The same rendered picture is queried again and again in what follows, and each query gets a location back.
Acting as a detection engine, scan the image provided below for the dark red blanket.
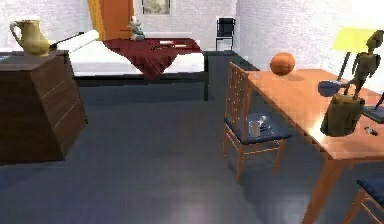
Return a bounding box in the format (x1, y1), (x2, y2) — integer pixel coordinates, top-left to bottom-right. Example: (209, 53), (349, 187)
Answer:
(102, 37), (203, 82)

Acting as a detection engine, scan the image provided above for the small grey object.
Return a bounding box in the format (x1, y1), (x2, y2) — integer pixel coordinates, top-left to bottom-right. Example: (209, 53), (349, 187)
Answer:
(247, 114), (272, 138)

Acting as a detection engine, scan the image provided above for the black chair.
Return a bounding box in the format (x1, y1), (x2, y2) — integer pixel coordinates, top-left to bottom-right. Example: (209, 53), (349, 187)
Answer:
(215, 17), (237, 52)

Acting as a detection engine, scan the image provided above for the orange wooden table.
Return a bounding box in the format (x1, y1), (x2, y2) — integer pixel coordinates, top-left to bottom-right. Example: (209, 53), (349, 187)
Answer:
(246, 68), (384, 224)

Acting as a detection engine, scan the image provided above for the dark laptop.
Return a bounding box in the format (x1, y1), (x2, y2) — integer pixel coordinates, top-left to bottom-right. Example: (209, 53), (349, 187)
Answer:
(362, 93), (384, 124)

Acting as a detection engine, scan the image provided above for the tan ceramic pitcher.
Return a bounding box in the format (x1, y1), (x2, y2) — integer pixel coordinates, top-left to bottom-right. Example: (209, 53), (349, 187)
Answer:
(9, 19), (51, 57)

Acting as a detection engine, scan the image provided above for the framed wall picture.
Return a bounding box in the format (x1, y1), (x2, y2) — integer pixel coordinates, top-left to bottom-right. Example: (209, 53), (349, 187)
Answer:
(141, 0), (172, 16)

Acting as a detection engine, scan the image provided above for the orange basketball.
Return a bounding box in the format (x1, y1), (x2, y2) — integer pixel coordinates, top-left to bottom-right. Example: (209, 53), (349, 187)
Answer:
(269, 52), (296, 77)

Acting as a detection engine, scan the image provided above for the wooden chair with blue cushion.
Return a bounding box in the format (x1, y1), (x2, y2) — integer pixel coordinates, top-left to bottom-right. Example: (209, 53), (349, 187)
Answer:
(343, 177), (384, 224)
(222, 61), (293, 184)

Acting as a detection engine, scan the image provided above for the white pillow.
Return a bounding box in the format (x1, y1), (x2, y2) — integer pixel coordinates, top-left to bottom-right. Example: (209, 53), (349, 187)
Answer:
(55, 29), (101, 53)

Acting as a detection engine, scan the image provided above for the white bed with black frame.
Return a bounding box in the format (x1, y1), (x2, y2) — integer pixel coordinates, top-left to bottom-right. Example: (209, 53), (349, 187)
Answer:
(49, 29), (210, 102)

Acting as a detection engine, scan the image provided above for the dark brown chest of drawers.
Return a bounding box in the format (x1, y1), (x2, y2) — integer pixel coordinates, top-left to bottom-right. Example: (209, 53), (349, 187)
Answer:
(0, 49), (89, 166)

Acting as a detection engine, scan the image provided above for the yellow shade desk lamp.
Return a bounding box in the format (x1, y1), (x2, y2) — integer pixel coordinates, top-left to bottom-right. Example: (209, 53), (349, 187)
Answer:
(317, 27), (377, 98)

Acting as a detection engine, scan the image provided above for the grey teddy bear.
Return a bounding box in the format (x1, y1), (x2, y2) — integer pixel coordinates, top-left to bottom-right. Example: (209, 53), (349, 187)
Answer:
(128, 15), (146, 42)

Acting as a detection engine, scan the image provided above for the orange room door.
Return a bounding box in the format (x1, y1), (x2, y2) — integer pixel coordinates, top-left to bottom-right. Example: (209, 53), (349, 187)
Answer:
(87, 0), (135, 41)

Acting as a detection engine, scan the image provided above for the olive figure statue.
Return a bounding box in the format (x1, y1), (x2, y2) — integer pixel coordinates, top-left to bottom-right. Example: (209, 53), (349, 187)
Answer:
(320, 29), (384, 138)

